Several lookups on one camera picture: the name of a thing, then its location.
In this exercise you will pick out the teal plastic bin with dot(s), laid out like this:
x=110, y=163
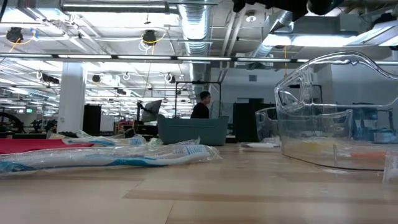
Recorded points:
x=192, y=130

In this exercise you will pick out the clear plastic bin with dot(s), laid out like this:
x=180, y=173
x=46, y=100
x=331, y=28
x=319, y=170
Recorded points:
x=267, y=124
x=311, y=124

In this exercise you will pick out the blue toothbrush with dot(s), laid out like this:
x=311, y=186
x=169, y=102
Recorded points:
x=124, y=161
x=104, y=142

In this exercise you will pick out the red plastic bin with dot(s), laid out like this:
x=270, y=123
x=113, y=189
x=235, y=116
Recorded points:
x=31, y=144

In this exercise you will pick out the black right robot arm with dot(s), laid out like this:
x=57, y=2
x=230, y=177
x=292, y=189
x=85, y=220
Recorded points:
x=280, y=4

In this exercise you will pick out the grey monitor on arm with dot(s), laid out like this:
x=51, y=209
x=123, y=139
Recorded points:
x=152, y=110

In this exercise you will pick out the person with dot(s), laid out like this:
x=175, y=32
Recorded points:
x=201, y=109

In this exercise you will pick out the black partition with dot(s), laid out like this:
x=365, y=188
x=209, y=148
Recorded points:
x=245, y=121

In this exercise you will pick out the black cabinet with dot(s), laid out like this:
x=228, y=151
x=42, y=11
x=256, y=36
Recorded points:
x=91, y=118

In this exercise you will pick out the white pillar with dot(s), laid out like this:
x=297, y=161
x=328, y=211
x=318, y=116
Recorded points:
x=71, y=96

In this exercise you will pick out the green exit sign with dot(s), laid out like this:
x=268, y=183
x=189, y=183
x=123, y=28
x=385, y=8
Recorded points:
x=29, y=110

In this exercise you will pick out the black metal frame stand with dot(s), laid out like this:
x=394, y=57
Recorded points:
x=199, y=82

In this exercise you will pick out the black overhead light rail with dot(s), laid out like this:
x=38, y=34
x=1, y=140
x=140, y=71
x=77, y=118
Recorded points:
x=174, y=58

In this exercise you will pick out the silver ventilation duct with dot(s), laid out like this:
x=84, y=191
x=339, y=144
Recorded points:
x=199, y=37
x=280, y=21

